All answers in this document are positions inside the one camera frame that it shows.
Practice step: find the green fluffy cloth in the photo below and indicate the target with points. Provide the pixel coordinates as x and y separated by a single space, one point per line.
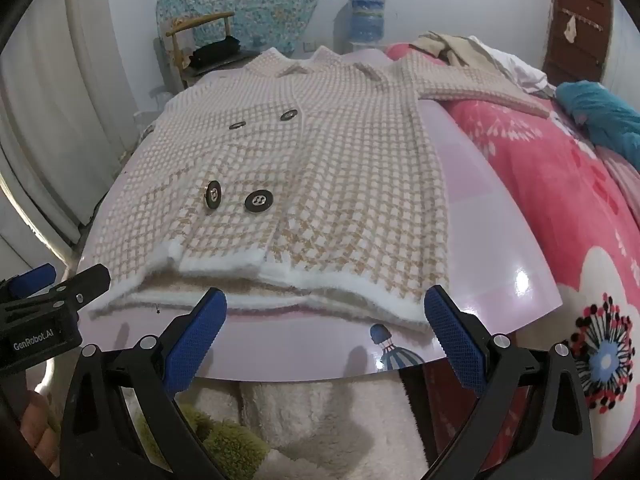
230 445

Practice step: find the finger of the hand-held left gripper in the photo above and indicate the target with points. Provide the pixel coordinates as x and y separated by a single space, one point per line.
32 280
82 285

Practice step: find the wooden chair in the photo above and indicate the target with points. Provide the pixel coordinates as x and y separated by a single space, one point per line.
200 22

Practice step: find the black cloth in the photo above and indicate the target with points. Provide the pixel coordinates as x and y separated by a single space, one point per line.
215 52

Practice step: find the white fluffy garment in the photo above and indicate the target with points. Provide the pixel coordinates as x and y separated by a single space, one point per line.
325 425

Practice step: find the teal blanket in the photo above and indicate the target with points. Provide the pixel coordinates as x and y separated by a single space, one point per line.
600 110

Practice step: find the blue water bottle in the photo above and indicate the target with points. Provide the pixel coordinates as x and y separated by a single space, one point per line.
367 15

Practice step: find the white cloth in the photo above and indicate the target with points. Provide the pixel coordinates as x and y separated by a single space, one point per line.
520 72

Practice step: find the white curtain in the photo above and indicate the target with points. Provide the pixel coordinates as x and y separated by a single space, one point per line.
60 110

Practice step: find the pink balloon print board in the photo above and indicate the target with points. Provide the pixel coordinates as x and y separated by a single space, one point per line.
465 200

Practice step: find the person's left hand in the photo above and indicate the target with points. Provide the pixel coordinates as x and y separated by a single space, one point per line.
40 430

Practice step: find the beige white checked coat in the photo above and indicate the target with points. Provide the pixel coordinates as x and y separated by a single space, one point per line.
340 175

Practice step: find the brown wooden door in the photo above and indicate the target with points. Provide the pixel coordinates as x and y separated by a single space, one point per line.
580 0

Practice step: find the pink floral blanket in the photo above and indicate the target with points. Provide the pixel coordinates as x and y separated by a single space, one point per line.
560 200

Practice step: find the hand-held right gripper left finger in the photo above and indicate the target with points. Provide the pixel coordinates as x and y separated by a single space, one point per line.
197 340

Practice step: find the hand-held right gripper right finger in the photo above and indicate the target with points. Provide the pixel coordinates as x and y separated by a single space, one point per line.
455 340

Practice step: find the wall socket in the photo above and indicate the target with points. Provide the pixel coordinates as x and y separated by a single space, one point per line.
309 47

